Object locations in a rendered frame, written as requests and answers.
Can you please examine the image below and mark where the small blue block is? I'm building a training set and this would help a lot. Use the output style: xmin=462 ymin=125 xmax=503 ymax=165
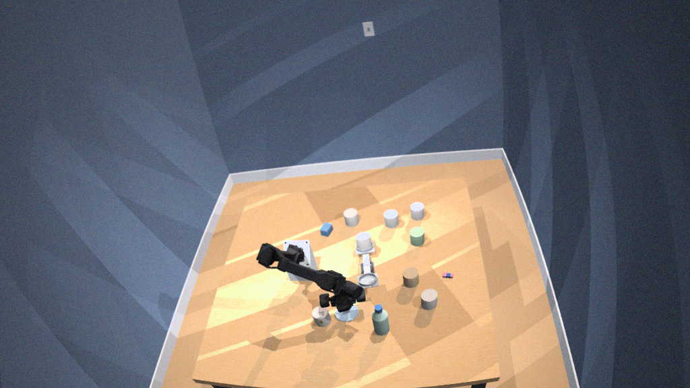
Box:
xmin=319 ymin=222 xmax=334 ymax=236

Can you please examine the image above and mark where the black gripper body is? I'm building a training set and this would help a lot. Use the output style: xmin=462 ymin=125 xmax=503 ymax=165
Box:
xmin=319 ymin=288 xmax=366 ymax=308

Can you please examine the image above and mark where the light blue round dish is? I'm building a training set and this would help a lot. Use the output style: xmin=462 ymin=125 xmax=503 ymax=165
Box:
xmin=335 ymin=305 xmax=358 ymax=322

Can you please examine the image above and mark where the tan cylinder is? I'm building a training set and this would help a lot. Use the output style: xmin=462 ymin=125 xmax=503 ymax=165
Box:
xmin=402 ymin=267 xmax=419 ymax=288

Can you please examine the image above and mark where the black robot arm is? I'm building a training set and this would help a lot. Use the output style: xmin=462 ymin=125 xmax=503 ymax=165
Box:
xmin=256 ymin=242 xmax=363 ymax=313

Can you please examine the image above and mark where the pale green cylinder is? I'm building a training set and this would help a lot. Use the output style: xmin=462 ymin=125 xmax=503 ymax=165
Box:
xmin=410 ymin=227 xmax=425 ymax=247

